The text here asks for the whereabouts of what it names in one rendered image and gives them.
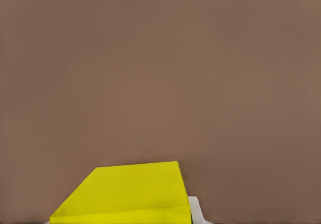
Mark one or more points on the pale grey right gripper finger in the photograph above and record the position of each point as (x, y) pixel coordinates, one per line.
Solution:
(196, 210)

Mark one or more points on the yellow square block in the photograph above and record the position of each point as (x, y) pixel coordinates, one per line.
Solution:
(130, 191)

